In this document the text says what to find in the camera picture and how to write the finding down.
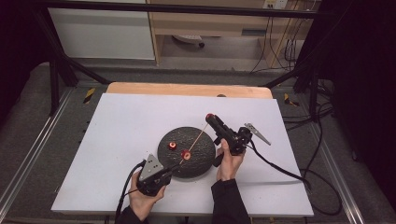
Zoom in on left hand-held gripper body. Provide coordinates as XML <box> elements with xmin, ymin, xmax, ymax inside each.
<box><xmin>136</xmin><ymin>153</ymin><xmax>173</xmax><ymax>197</ymax></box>

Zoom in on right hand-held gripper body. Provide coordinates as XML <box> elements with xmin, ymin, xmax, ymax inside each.
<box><xmin>223</xmin><ymin>122</ymin><xmax>272</xmax><ymax>156</ymax></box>

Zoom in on thin bamboo skewer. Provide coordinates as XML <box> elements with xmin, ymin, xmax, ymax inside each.
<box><xmin>178</xmin><ymin>123</ymin><xmax>210</xmax><ymax>166</ymax></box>

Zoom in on round black speckled plate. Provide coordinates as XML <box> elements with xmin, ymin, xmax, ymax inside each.
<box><xmin>157</xmin><ymin>125</ymin><xmax>217</xmax><ymax>179</ymax></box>

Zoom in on person's right hand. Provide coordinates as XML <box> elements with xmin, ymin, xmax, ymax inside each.
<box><xmin>215</xmin><ymin>138</ymin><xmax>246</xmax><ymax>182</ymax></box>

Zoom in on person's left hand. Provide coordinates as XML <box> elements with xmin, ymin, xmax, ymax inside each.
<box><xmin>128</xmin><ymin>171</ymin><xmax>167</xmax><ymax>222</ymax></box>

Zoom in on white board sheet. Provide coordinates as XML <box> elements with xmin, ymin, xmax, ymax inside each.
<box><xmin>50</xmin><ymin>92</ymin><xmax>315</xmax><ymax>217</ymax></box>

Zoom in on wooden table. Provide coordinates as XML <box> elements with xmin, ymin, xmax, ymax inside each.
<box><xmin>106</xmin><ymin>81</ymin><xmax>274</xmax><ymax>100</ymax></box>

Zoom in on grey chair base with caster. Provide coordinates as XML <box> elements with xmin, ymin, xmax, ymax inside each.
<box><xmin>171</xmin><ymin>34</ymin><xmax>205</xmax><ymax>49</ymax></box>

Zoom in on light wooden desk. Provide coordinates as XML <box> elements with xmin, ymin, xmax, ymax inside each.
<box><xmin>146</xmin><ymin>0</ymin><xmax>314</xmax><ymax>68</ymax></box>

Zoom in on white power strip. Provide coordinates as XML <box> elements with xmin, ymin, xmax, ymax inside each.
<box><xmin>262</xmin><ymin>0</ymin><xmax>290</xmax><ymax>10</ymax></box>

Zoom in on white cabinet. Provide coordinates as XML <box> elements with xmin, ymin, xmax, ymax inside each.
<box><xmin>46</xmin><ymin>7</ymin><xmax>156</xmax><ymax>61</ymax></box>

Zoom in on black curtain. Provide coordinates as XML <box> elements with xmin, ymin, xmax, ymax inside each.
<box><xmin>0</xmin><ymin>0</ymin><xmax>52</xmax><ymax>127</ymax></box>
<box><xmin>295</xmin><ymin>0</ymin><xmax>396</xmax><ymax>202</ymax></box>

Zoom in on left hand-held gripper black cable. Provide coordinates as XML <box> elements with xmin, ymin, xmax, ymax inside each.
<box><xmin>114</xmin><ymin>160</ymin><xmax>148</xmax><ymax>224</ymax></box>

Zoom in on hand-held gripper black cable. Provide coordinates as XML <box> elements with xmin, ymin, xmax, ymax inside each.
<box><xmin>114</xmin><ymin>160</ymin><xmax>148</xmax><ymax>224</ymax></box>
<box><xmin>245</xmin><ymin>139</ymin><xmax>344</xmax><ymax>217</ymax></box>

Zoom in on right hand-held gripper black cable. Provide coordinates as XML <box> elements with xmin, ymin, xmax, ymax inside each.
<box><xmin>245</xmin><ymin>139</ymin><xmax>344</xmax><ymax>217</ymax></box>

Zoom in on black floor cables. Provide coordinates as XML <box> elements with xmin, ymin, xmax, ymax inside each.
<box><xmin>280</xmin><ymin>78</ymin><xmax>336</xmax><ymax>133</ymax></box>

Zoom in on bundle of hanging black cables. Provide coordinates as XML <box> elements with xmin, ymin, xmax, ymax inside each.
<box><xmin>249</xmin><ymin>15</ymin><xmax>302</xmax><ymax>75</ymax></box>

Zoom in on aluminium floor rail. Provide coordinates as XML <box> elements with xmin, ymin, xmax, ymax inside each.
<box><xmin>0</xmin><ymin>88</ymin><xmax>75</xmax><ymax>213</ymax></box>
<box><xmin>309</xmin><ymin>122</ymin><xmax>366</xmax><ymax>224</ymax></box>

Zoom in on black metal frame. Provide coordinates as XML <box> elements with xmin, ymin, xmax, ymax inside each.
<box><xmin>31</xmin><ymin>0</ymin><xmax>331</xmax><ymax>118</ymax></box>

